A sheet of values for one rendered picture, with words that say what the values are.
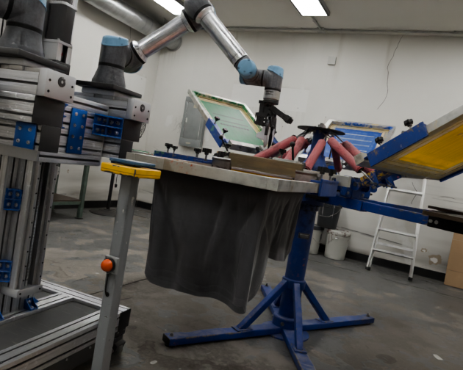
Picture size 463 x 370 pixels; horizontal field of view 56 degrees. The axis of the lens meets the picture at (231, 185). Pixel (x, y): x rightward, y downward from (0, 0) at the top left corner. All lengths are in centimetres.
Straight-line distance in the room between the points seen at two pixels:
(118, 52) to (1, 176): 72
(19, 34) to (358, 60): 514
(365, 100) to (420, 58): 82
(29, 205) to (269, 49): 528
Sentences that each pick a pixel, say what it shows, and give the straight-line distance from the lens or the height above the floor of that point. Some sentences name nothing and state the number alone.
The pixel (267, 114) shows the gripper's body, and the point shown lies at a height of 125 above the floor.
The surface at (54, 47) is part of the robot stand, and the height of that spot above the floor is 135.
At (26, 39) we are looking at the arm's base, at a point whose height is 131.
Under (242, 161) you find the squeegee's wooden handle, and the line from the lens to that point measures 200.
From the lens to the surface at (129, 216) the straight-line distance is 136.
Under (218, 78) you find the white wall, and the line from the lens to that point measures 695.
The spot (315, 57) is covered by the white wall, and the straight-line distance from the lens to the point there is 646.
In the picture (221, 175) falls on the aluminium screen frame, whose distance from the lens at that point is 138.
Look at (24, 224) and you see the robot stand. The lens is 193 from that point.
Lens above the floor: 102
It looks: 3 degrees down
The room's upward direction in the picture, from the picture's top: 10 degrees clockwise
